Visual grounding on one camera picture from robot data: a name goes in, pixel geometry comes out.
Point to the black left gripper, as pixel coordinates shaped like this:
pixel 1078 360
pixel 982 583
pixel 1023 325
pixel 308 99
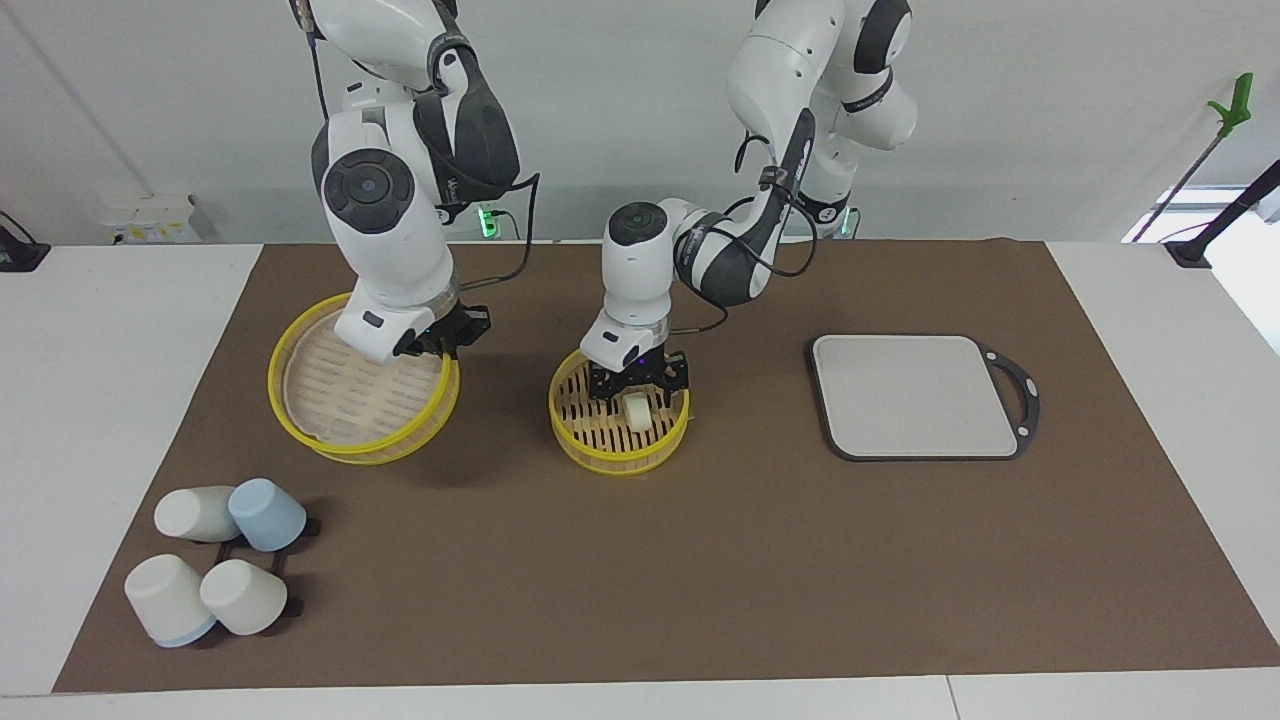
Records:
pixel 640 375

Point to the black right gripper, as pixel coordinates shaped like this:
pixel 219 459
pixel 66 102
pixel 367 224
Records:
pixel 435 335

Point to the cream white steamed bun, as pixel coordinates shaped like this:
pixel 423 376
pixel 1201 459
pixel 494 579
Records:
pixel 638 412

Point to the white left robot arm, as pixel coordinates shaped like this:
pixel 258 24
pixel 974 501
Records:
pixel 640 270

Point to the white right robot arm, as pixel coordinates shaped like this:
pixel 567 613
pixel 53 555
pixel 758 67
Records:
pixel 390 240

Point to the yellow bamboo steamer basket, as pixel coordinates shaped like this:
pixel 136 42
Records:
pixel 600 440

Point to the brown table mat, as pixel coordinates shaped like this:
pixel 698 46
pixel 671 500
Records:
pixel 700 580

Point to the light blue plastic cup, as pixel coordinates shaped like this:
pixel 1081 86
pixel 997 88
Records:
pixel 268 512

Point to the grey white cutting board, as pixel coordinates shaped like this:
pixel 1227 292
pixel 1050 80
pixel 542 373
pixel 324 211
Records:
pixel 910 395

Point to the black cup rack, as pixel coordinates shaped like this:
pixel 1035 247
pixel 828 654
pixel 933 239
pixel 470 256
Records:
pixel 295 607

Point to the white box yellow labels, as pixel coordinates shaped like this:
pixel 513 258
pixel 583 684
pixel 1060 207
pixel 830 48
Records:
pixel 160 215

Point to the white cup blue rim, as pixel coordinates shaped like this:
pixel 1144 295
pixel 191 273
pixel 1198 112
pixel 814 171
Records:
pixel 165 595
pixel 190 513

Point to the white plastic cup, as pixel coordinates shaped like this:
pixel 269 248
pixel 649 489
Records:
pixel 243 595

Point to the black stand pole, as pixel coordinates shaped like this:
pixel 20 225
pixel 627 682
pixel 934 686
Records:
pixel 1190 252

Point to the pole with green clamp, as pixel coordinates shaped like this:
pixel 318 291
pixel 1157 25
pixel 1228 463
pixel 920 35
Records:
pixel 1235 105

